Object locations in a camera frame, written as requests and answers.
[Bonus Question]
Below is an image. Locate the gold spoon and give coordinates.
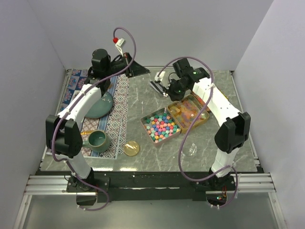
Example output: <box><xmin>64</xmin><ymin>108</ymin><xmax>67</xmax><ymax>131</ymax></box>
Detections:
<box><xmin>81</xmin><ymin>130</ymin><xmax>93</xmax><ymax>135</ymax></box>

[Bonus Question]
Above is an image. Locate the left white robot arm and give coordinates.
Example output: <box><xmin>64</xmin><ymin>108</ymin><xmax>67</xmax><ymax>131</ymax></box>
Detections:
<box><xmin>45</xmin><ymin>49</ymin><xmax>136</xmax><ymax>192</ymax></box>

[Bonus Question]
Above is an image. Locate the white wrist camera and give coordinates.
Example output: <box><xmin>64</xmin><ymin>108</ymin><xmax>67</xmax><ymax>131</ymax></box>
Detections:
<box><xmin>154</xmin><ymin>71</ymin><xmax>166</xmax><ymax>82</ymax></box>
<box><xmin>112</xmin><ymin>37</ymin><xmax>126</xmax><ymax>56</ymax></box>

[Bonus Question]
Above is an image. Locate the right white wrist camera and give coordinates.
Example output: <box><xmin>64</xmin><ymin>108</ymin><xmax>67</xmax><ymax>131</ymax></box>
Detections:
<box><xmin>154</xmin><ymin>71</ymin><xmax>166</xmax><ymax>82</ymax></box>

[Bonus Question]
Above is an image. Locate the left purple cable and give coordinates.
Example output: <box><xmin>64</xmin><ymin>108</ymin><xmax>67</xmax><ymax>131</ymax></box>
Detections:
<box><xmin>51</xmin><ymin>27</ymin><xmax>137</xmax><ymax>212</ymax></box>

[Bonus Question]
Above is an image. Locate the clear plastic ball half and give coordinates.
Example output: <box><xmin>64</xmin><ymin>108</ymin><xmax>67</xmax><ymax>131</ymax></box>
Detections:
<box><xmin>181</xmin><ymin>143</ymin><xmax>197</xmax><ymax>158</ymax></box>

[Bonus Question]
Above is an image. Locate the round gold tin lid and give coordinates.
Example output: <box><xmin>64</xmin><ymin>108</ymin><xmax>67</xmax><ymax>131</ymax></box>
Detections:
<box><xmin>124</xmin><ymin>141</ymin><xmax>140</xmax><ymax>156</ymax></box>

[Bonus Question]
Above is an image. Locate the patterned placemat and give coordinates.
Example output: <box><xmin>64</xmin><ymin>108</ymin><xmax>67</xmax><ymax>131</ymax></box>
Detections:
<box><xmin>59</xmin><ymin>69</ymin><xmax>129</xmax><ymax>159</ymax></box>

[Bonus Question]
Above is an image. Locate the teal ceramic cup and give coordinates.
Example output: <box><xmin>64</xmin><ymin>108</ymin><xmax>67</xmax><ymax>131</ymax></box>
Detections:
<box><xmin>82</xmin><ymin>130</ymin><xmax>110</xmax><ymax>153</ymax></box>

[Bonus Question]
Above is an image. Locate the black base bar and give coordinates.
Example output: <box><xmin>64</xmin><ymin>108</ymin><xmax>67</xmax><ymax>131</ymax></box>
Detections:
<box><xmin>66</xmin><ymin>171</ymin><xmax>236</xmax><ymax>206</ymax></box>

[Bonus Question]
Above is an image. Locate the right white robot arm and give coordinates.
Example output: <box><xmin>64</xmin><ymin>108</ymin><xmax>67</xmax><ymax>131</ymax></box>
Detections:
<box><xmin>154</xmin><ymin>56</ymin><xmax>251</xmax><ymax>190</ymax></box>

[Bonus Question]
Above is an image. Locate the teal ceramic plate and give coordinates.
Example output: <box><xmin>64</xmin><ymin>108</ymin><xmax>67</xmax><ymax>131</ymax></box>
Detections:
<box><xmin>85</xmin><ymin>92</ymin><xmax>114</xmax><ymax>119</ymax></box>

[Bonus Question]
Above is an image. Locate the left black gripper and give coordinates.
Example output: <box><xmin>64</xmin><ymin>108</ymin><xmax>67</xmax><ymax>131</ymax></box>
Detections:
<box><xmin>104</xmin><ymin>52</ymin><xmax>149</xmax><ymax>79</ymax></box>

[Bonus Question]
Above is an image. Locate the silver metal scoop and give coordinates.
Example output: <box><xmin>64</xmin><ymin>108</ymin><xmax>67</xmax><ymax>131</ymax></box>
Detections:
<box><xmin>149</xmin><ymin>81</ymin><xmax>168</xmax><ymax>97</ymax></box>

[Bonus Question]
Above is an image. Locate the gold tin of pastel candies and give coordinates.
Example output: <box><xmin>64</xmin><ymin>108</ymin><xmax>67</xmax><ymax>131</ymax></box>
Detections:
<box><xmin>167</xmin><ymin>94</ymin><xmax>203</xmax><ymax>134</ymax></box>

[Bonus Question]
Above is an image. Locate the pink tin of star candies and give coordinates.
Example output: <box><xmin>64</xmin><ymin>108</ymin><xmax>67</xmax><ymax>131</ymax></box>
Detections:
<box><xmin>140</xmin><ymin>107</ymin><xmax>182</xmax><ymax>147</ymax></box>

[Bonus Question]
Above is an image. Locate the gold tin of neon candies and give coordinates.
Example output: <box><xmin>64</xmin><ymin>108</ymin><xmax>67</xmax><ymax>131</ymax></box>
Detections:
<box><xmin>190</xmin><ymin>91</ymin><xmax>211</xmax><ymax>113</ymax></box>

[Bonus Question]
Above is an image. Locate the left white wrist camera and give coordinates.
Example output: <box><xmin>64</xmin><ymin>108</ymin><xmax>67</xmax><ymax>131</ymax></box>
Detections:
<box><xmin>112</xmin><ymin>37</ymin><xmax>126</xmax><ymax>56</ymax></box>

